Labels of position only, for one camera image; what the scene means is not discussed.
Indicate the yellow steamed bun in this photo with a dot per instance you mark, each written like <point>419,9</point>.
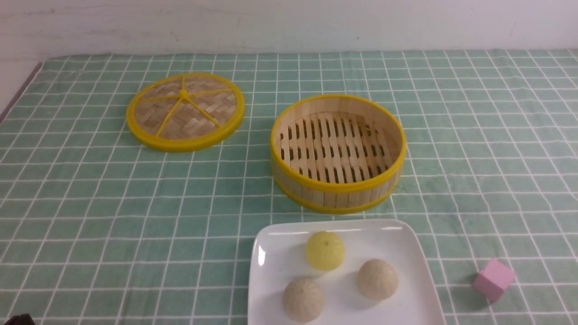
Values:
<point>325,251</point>

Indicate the pale beige steamed bun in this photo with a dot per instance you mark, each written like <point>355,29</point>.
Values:
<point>303,300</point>

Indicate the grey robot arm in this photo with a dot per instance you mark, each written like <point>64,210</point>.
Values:
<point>22,319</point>

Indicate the white square plate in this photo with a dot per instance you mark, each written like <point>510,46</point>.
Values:
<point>278,257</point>

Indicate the yellow bamboo steamer basket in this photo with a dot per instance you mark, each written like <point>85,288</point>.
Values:
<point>337,153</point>

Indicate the yellow bamboo steamer lid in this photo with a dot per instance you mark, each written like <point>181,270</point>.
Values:
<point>186,112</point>

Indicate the green checkered tablecloth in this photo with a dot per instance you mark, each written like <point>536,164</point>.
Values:
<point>97,229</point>

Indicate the pink cube block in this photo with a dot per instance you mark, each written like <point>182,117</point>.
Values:
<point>493,280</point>

